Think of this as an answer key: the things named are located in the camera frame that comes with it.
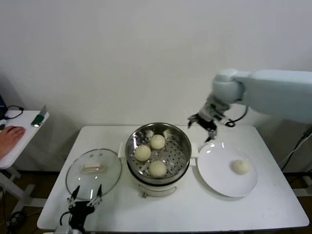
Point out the dark laptop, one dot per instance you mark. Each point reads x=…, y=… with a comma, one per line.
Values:
x=1, y=102

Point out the stainless steel steamer basket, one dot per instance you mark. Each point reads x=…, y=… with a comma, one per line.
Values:
x=178, y=156

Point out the white steamed baozi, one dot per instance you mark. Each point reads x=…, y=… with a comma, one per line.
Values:
x=158, y=168
x=142, y=153
x=157, y=141
x=240, y=167

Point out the white side desk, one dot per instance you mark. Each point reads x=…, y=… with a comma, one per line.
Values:
x=26, y=136

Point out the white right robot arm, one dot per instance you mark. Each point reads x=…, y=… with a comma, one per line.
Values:
x=268, y=92

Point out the white round plate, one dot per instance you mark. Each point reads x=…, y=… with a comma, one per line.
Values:
x=219, y=175

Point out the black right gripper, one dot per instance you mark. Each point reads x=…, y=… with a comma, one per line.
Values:
x=207, y=120

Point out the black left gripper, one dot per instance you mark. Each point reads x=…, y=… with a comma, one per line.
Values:
x=78, y=211

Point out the bare human hand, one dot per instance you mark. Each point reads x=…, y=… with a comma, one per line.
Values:
x=11, y=139

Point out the glass pot lid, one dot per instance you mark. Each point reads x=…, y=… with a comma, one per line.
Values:
x=95, y=156

